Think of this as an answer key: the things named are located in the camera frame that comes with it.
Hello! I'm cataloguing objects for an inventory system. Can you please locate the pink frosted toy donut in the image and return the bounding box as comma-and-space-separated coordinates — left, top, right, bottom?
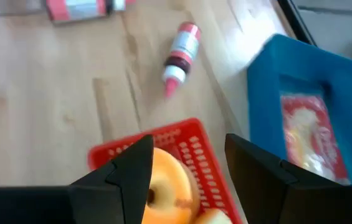
194, 208, 234, 224

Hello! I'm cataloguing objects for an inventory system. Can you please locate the black aluminium table frame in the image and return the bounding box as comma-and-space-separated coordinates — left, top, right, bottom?
277, 0, 316, 46

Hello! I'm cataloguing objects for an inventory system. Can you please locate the red snack packet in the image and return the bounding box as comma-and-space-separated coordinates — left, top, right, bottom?
280, 94, 351, 186

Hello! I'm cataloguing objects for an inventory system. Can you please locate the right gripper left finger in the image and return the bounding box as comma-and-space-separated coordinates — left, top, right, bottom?
68, 134, 155, 224

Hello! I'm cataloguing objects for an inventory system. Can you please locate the yellow banana-like object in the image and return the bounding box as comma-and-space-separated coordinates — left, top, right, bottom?
141, 147, 201, 224

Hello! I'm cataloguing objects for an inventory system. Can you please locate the red plastic basket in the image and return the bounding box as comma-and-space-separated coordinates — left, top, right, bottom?
87, 117, 244, 224

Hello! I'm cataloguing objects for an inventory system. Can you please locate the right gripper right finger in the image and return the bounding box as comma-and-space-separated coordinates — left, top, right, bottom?
224, 133, 345, 224

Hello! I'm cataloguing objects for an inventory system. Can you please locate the teal plastic bin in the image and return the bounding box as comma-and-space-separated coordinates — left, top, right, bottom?
246, 33, 352, 186

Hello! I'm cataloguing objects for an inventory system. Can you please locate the pink food colouring bottle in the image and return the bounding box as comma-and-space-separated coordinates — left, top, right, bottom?
162, 21, 202, 99
45, 0, 138, 24

